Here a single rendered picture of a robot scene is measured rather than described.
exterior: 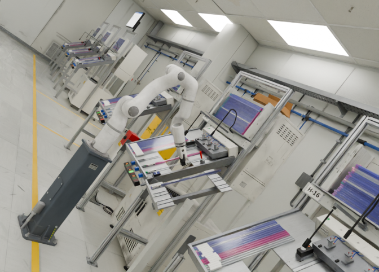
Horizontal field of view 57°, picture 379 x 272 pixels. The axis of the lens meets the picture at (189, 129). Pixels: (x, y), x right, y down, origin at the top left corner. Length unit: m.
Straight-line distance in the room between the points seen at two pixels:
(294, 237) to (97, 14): 9.79
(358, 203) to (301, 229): 0.33
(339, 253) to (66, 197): 1.66
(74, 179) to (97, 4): 8.99
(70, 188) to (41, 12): 8.84
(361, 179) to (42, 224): 1.96
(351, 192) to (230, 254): 0.71
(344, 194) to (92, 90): 5.75
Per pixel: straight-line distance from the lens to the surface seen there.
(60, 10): 10.96
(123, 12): 11.21
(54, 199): 2.47
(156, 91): 2.35
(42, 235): 2.60
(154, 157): 2.83
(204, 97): 4.11
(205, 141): 2.89
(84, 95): 7.09
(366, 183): 2.02
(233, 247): 1.89
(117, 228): 2.61
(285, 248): 1.94
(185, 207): 2.29
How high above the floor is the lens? 1.27
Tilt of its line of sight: 2 degrees down
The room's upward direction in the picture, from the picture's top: 37 degrees clockwise
